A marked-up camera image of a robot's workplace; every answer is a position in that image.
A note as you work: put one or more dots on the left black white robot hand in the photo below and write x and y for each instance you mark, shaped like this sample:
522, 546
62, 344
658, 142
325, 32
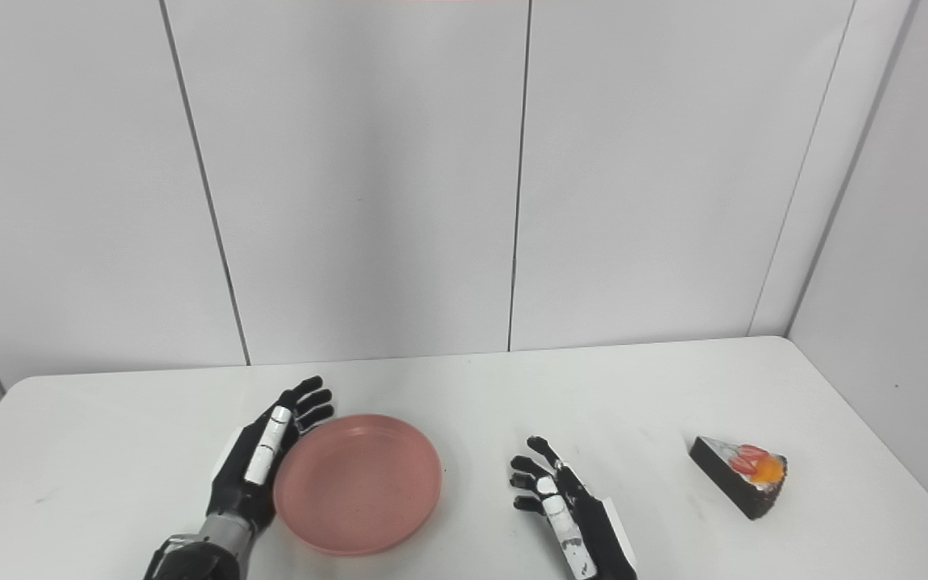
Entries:
258, 459

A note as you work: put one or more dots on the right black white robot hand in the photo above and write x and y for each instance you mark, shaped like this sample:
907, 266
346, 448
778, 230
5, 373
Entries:
569, 515

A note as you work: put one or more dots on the pink round plate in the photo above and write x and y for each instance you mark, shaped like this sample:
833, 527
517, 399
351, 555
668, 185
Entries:
358, 485

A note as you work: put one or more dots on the chocolate cake slice with fruit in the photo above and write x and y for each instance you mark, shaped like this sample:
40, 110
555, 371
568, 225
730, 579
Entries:
742, 474

